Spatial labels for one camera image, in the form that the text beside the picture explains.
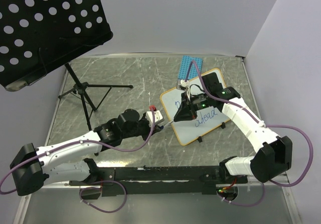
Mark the yellow framed whiteboard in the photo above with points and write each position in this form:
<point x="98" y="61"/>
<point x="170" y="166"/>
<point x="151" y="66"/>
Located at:
<point x="188" y="131"/>

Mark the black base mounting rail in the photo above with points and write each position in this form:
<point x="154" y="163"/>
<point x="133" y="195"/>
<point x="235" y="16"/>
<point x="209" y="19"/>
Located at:
<point x="159" y="180"/>

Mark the black perforated music stand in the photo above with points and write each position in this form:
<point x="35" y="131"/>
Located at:
<point x="39" y="36"/>

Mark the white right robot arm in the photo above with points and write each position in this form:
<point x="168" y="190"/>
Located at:
<point x="273" y="154"/>

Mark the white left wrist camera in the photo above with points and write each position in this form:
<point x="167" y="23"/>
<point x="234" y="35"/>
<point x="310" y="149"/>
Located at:
<point x="154" y="116"/>

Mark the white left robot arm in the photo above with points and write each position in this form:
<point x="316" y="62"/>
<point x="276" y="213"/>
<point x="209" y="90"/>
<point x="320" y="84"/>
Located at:
<point x="32" y="167"/>

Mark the white blue whiteboard marker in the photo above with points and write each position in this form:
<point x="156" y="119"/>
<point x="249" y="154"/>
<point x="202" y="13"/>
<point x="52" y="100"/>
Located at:
<point x="167" y="124"/>

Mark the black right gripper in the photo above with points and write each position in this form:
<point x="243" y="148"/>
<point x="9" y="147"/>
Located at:
<point x="186" y="111"/>

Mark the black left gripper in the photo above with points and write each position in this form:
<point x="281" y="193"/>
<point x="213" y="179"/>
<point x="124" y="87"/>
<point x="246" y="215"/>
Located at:
<point x="148" y="134"/>

